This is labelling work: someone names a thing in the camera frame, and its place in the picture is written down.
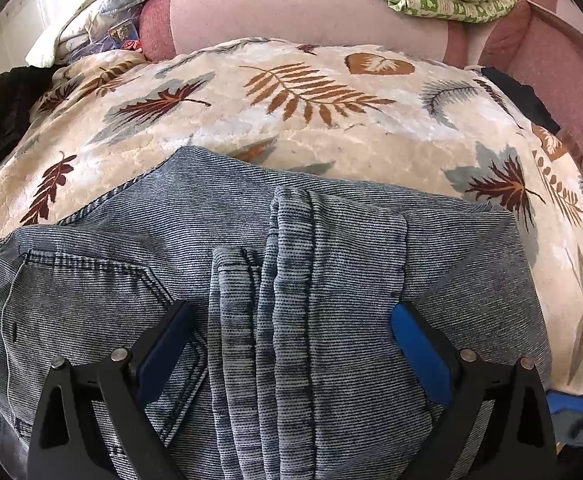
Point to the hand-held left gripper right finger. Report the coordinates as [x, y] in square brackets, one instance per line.
[421, 350]

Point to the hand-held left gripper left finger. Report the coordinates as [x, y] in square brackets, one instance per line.
[164, 350]

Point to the blue denim pants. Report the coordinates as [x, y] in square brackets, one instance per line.
[296, 260]

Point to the cream leaf print blanket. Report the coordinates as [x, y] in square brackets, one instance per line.
[371, 140]

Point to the dark cloth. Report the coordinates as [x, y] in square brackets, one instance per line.
[521, 100]

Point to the black garment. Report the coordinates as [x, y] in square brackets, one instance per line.
[1, 120]

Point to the white bedding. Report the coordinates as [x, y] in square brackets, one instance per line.
[71, 30]

